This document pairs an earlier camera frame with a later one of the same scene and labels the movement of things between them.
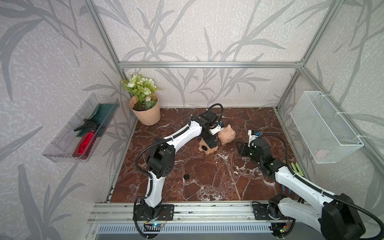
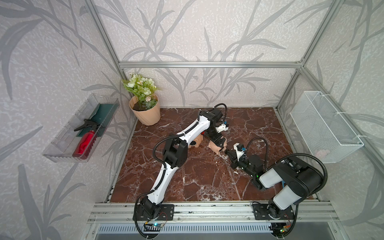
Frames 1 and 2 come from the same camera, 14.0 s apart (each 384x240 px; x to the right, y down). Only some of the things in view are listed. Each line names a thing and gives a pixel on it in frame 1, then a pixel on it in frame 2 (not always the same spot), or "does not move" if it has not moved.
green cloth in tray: x=100 y=120 does not move
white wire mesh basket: x=329 y=138 does not move
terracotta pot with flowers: x=144 y=100 does not move
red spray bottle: x=87 y=140 does not move
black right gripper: x=243 y=148 to x=234 y=161
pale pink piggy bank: x=226 y=135 to x=216 y=148
